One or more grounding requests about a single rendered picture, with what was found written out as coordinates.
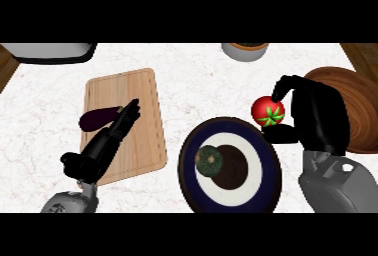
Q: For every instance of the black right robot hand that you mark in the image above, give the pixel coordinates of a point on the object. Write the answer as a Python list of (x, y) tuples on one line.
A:
[(315, 116)]

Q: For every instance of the red tomato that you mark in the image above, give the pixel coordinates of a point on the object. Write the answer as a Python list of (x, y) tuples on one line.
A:
[(268, 112)]

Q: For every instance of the grey pot with brown rim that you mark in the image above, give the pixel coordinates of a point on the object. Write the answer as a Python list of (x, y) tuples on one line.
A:
[(244, 51)]

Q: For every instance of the purple eggplant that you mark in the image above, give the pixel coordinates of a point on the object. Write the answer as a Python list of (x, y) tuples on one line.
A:
[(98, 119)]

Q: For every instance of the navy and white plate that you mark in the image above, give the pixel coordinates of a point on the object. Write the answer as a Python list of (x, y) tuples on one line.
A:
[(231, 166)]

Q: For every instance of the brown wooden bowl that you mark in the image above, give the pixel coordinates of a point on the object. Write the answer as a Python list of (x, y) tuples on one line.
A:
[(360, 110)]

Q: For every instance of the wooden cutting board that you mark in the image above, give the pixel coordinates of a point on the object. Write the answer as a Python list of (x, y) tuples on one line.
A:
[(128, 123)]

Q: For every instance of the dark green round vegetable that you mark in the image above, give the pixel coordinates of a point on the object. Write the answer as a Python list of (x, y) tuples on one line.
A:
[(210, 160)]

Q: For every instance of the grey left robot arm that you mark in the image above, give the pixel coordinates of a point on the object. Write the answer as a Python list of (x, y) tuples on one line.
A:
[(75, 200)]

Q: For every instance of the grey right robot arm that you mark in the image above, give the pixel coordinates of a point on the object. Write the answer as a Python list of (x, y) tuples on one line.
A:
[(340, 186)]

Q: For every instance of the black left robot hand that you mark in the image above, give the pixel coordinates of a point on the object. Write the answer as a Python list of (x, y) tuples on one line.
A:
[(97, 151)]

